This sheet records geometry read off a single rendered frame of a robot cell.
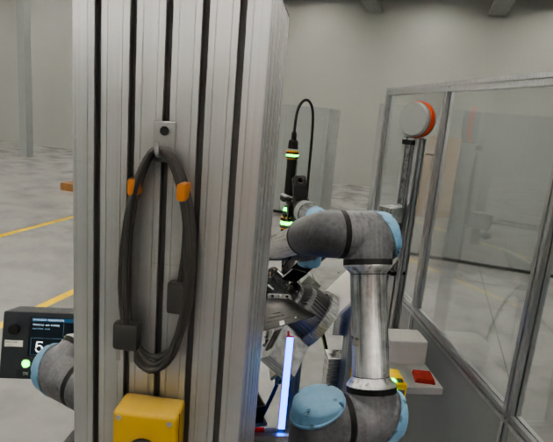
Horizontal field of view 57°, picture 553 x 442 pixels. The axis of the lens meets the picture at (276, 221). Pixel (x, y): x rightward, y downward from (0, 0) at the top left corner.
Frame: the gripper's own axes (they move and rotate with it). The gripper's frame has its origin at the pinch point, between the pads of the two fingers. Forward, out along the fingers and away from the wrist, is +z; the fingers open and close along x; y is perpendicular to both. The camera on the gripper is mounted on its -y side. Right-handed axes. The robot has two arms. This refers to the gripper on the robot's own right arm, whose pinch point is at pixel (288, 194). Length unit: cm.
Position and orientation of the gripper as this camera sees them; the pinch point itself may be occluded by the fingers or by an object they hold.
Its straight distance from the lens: 184.2
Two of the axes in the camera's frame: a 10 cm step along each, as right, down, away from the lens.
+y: -0.8, 9.7, 2.1
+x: 9.6, 0.2, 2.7
